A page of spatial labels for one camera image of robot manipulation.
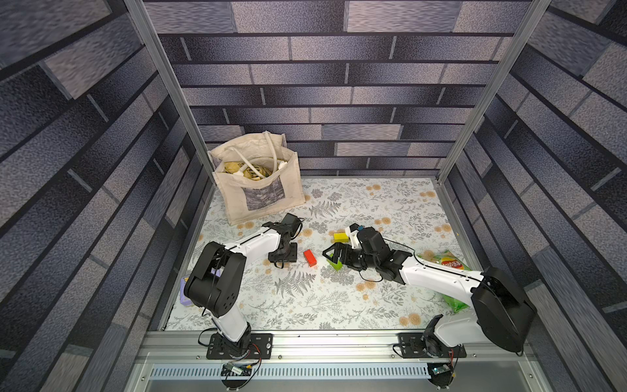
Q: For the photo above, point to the right circuit board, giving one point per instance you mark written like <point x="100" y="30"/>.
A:
<point x="441" y="370"/>

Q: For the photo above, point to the aluminium front rail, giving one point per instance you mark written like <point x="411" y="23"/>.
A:
<point x="351" y="360"/>

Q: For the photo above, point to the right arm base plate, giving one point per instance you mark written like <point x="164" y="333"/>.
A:
<point x="414" y="346"/>

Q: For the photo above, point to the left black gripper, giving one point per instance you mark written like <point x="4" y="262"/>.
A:
<point x="275" y="257"/>

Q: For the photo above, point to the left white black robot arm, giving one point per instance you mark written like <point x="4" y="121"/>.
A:
<point x="215" y="281"/>

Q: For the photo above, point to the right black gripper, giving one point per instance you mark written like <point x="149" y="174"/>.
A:
<point x="349" y="255"/>

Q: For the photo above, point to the red block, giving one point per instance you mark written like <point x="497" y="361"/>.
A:
<point x="310" y="258"/>

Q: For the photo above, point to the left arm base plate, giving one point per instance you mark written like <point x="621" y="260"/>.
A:
<point x="250" y="346"/>

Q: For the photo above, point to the beige canvas tote bag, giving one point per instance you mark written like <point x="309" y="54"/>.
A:
<point x="257" y="175"/>

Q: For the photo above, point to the purple tissue pack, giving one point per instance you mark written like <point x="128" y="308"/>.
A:
<point x="185" y="301"/>

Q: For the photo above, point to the circuit board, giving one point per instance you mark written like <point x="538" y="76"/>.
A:
<point x="236" y="370"/>
<point x="441" y="370"/>

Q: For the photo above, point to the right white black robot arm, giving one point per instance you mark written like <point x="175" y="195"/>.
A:
<point x="499" y="311"/>

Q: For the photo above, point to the green block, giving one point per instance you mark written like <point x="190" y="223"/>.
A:
<point x="336" y="265"/>

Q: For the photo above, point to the left circuit board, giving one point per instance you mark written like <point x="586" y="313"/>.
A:
<point x="236" y="370"/>

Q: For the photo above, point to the yellow block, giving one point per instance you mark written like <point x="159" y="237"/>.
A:
<point x="340" y="237"/>

